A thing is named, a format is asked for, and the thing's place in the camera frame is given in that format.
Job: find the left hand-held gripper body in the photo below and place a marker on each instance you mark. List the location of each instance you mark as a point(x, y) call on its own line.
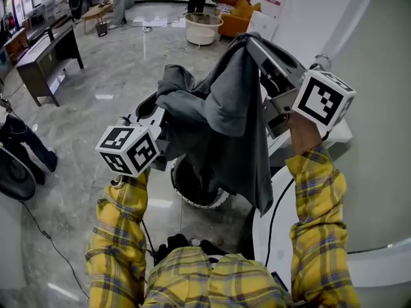
point(128, 149)

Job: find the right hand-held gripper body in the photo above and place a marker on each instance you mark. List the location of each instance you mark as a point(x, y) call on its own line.
point(321, 99)

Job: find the black basket with white rim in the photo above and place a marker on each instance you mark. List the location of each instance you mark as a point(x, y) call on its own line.
point(189, 188)

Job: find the grey cloth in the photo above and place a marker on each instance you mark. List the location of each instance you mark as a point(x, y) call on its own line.
point(224, 107)

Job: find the person's right forearm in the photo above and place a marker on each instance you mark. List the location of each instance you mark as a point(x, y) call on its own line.
point(318, 210)

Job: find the person's left forearm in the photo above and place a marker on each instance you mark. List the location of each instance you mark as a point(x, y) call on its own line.
point(118, 229)

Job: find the white board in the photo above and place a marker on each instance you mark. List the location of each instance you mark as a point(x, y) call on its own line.
point(263, 26)

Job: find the person's dark legs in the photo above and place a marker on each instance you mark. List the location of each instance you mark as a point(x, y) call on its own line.
point(176, 242)

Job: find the white sign with red label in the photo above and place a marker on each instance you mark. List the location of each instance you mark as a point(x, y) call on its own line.
point(273, 2)

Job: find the black round chair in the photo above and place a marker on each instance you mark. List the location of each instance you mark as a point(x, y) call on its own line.
point(16, 175)

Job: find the orange sofa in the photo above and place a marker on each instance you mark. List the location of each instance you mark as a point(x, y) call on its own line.
point(236, 18)

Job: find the dark wooden TV stand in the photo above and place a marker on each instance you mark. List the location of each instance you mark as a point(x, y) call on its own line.
point(48, 63)

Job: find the small black bin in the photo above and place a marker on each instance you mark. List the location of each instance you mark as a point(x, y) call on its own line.
point(101, 28)

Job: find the round white side table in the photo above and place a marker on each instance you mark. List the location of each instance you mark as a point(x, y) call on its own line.
point(202, 27)

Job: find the light wooden coffee table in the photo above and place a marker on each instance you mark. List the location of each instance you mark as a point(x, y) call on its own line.
point(96, 13)

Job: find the flat black television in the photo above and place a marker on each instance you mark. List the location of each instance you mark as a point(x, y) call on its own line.
point(48, 27)

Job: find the brown wooden cabinet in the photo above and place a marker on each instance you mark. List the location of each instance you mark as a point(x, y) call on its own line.
point(16, 45)

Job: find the person's yellow plaid shirt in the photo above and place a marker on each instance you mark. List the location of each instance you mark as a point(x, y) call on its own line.
point(208, 281)

